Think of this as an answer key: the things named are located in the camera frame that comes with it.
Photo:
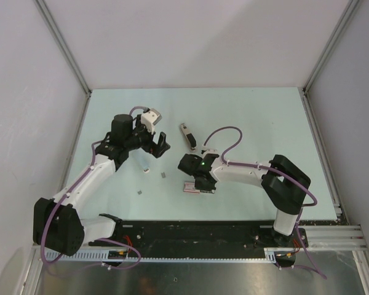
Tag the red white staple box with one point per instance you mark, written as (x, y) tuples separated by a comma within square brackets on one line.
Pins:
[(189, 187)]

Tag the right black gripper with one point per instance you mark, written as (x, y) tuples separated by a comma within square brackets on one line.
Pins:
[(201, 186)]

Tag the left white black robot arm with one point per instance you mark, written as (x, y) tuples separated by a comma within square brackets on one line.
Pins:
[(56, 221)]

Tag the aluminium frame rails right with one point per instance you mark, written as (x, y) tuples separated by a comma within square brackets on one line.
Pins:
[(335, 238)]

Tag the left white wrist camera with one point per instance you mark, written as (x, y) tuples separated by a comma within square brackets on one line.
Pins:
[(150, 119)]

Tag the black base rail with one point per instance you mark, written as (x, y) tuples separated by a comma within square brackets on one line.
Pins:
[(204, 239)]

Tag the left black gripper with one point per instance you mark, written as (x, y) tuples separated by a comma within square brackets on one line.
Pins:
[(157, 150)]

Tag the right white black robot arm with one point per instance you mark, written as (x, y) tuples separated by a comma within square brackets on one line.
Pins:
[(283, 182)]

